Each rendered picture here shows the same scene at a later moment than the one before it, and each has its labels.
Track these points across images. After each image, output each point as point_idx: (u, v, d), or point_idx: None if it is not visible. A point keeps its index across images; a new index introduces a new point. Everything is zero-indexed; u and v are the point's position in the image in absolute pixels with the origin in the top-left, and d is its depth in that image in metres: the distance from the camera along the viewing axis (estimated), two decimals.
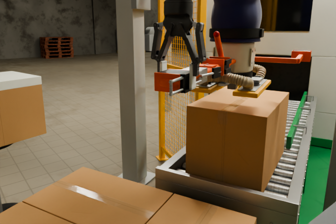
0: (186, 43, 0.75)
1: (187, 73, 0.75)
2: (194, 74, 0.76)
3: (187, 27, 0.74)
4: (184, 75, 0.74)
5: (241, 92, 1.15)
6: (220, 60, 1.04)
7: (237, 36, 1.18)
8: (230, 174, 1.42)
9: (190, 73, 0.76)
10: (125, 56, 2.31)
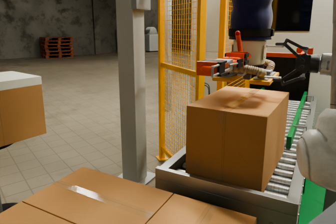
0: None
1: (222, 61, 1.01)
2: (276, 44, 1.26)
3: (302, 55, 1.22)
4: (220, 63, 1.00)
5: (256, 81, 1.41)
6: (240, 54, 1.30)
7: (253, 35, 1.44)
8: (230, 174, 1.42)
9: None
10: (125, 56, 2.31)
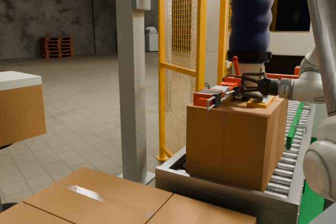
0: None
1: (217, 93, 1.05)
2: (236, 77, 1.37)
3: (263, 79, 1.32)
4: (215, 95, 1.03)
5: (253, 103, 1.44)
6: (237, 79, 1.33)
7: (251, 58, 1.47)
8: (230, 174, 1.42)
9: None
10: (125, 56, 2.31)
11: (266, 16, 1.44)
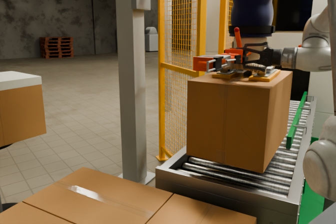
0: None
1: (218, 57, 1.02)
2: (237, 49, 1.34)
3: (266, 49, 1.28)
4: (216, 58, 1.00)
5: (256, 77, 1.41)
6: (239, 50, 1.30)
7: (253, 32, 1.43)
8: (232, 149, 1.39)
9: None
10: (125, 56, 2.31)
11: None
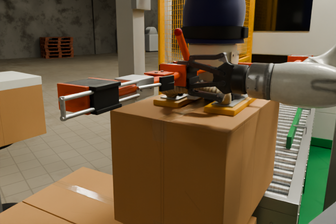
0: None
1: (101, 85, 0.51)
2: (180, 63, 0.82)
3: None
4: (93, 89, 0.49)
5: (215, 108, 0.89)
6: (180, 66, 0.79)
7: (212, 36, 0.92)
8: (174, 223, 0.87)
9: None
10: (125, 56, 2.31)
11: None
